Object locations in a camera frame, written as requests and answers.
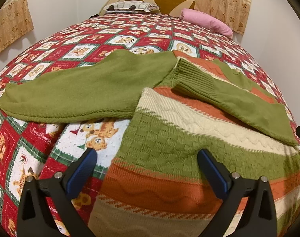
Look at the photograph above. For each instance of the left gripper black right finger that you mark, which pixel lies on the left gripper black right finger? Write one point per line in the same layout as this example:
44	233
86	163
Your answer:
259	216

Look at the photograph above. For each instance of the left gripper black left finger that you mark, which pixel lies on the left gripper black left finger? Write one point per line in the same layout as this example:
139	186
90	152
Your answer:
34	216

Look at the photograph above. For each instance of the beige patterned curtain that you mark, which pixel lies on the beige patterned curtain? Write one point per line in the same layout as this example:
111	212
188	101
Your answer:
234	13
15	22

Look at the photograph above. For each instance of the red patchwork teddy bear bedspread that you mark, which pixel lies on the red patchwork teddy bear bedspread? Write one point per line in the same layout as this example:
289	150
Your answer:
26	147

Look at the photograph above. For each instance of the pink pillow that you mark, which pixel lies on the pink pillow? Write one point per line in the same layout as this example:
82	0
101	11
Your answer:
205	20

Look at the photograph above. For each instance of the green orange cream knit sweater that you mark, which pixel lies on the green orange cream knit sweater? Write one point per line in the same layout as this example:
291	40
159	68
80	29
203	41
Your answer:
147	116

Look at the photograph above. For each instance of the grey patterned pillow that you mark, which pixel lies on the grey patterned pillow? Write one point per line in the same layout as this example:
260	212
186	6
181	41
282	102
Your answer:
130	7

